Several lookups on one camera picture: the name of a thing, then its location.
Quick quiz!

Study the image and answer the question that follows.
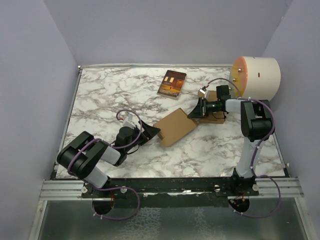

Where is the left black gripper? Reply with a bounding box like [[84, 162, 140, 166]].
[[125, 120, 160, 153]]

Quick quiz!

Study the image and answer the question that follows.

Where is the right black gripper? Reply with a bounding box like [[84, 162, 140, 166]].
[[188, 97, 221, 119]]

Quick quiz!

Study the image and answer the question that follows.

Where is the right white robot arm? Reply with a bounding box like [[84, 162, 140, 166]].
[[187, 85, 275, 196]]

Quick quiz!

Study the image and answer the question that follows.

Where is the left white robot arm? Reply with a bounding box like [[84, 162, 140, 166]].
[[56, 120, 161, 198]]

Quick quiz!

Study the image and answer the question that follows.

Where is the folded brown cardboard box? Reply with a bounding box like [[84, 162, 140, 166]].
[[198, 90, 225, 124]]

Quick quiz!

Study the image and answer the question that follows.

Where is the dark paperback book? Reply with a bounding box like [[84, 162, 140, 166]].
[[157, 70, 187, 100]]

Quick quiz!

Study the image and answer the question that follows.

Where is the round pastel drawer cabinet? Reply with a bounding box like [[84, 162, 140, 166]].
[[229, 56, 281, 101]]

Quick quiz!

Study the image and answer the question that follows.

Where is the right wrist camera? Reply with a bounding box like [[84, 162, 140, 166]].
[[198, 85, 209, 96]]

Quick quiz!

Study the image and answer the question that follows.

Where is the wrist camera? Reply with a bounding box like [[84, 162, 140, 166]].
[[122, 114, 136, 129], [198, 85, 209, 96]]

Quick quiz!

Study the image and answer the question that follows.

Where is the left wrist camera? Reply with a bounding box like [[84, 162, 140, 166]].
[[122, 114, 136, 129]]

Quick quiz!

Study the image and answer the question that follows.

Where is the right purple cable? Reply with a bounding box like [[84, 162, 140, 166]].
[[206, 77, 282, 218]]

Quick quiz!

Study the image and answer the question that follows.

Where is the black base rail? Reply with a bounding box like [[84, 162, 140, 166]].
[[49, 172, 266, 208]]

